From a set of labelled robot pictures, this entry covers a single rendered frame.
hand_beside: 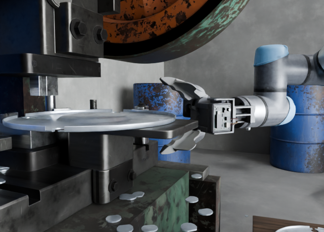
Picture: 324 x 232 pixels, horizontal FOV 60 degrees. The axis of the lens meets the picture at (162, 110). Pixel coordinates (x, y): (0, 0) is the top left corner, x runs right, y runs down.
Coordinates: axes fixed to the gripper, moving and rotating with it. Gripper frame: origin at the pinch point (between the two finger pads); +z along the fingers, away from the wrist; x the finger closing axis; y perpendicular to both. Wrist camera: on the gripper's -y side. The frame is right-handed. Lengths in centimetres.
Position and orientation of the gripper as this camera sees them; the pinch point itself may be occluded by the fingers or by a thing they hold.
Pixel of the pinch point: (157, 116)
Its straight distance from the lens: 56.5
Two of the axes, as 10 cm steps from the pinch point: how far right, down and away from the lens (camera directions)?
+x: 0.0, 10.0, 0.8
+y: 4.8, 0.7, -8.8
